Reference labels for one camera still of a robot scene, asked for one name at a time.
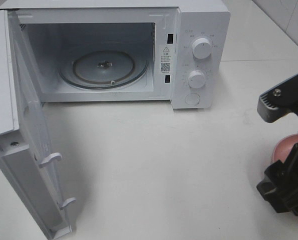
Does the pink round plate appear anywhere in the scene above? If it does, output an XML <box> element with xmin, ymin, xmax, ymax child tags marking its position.
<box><xmin>271</xmin><ymin>134</ymin><xmax>298</xmax><ymax>163</ymax></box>

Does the upper white power knob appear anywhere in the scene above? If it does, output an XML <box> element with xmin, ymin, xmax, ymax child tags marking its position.
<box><xmin>192</xmin><ymin>37</ymin><xmax>212</xmax><ymax>60</ymax></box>

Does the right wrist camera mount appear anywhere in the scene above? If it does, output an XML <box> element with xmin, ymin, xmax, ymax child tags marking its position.
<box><xmin>257</xmin><ymin>74</ymin><xmax>298</xmax><ymax>123</ymax></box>

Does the round white door button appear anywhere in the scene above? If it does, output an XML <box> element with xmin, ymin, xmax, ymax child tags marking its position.
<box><xmin>185</xmin><ymin>93</ymin><xmax>200</xmax><ymax>106</ymax></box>

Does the white timer knob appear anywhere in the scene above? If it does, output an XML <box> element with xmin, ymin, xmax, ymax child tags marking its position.
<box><xmin>188</xmin><ymin>70</ymin><xmax>206</xmax><ymax>89</ymax></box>

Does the white microwave oven body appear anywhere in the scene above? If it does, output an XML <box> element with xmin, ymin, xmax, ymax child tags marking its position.
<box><xmin>0</xmin><ymin>0</ymin><xmax>230</xmax><ymax>109</ymax></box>

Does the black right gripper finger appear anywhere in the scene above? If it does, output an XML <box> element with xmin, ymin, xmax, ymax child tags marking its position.
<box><xmin>256</xmin><ymin>160</ymin><xmax>298</xmax><ymax>213</ymax></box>

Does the glass microwave turntable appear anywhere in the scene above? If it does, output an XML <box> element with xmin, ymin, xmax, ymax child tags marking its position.
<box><xmin>59</xmin><ymin>42</ymin><xmax>152</xmax><ymax>90</ymax></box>

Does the white warning label sticker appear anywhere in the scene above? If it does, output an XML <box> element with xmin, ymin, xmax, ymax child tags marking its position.
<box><xmin>158</xmin><ymin>44</ymin><xmax>174</xmax><ymax>75</ymax></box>

